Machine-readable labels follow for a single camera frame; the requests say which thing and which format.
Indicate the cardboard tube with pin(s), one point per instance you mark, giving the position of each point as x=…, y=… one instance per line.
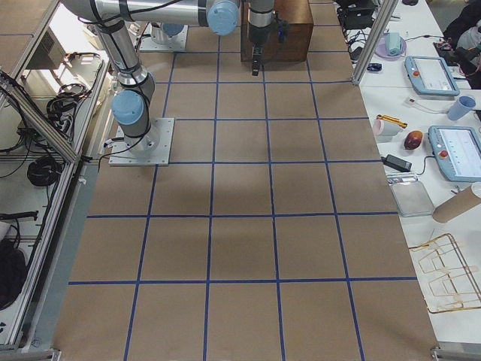
x=458, y=204

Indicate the red mango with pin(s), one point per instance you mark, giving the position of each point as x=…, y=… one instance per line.
x=413, y=140

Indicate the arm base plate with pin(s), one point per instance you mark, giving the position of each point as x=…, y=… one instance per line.
x=164, y=37
x=153, y=149

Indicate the teal cup on plate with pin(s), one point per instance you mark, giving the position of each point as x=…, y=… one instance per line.
x=393, y=44

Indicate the aluminium frame post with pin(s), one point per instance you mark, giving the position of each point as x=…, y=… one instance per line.
x=384, y=14

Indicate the purple plate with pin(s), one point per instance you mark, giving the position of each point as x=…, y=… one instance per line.
x=381, y=51

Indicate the gold wire rack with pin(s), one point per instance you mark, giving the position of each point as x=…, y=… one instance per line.
x=447, y=280

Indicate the teach pendant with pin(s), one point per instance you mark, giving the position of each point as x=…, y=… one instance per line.
x=457, y=152
x=430, y=76

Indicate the black power adapter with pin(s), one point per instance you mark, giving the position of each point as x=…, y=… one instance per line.
x=396, y=163

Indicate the near teach pendant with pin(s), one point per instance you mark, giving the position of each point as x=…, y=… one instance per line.
x=457, y=152

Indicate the dark wooden drawer box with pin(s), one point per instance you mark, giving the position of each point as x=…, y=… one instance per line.
x=290, y=44

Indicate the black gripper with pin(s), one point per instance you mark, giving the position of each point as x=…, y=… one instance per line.
x=258, y=34

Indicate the light blue cup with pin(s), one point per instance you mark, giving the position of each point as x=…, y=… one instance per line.
x=462, y=106

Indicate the far teach pendant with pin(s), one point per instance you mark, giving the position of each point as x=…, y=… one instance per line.
x=430, y=76

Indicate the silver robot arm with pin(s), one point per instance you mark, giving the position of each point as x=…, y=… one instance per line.
x=131, y=107

